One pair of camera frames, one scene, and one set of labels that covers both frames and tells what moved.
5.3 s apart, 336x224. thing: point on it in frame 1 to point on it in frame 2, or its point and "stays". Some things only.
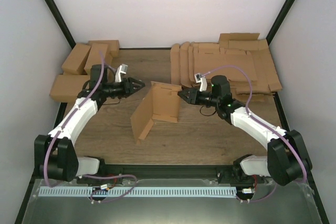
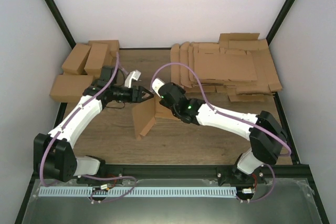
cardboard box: [97, 55] stays
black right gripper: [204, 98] to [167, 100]
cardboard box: [75, 62] stays
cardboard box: [160, 103] stays
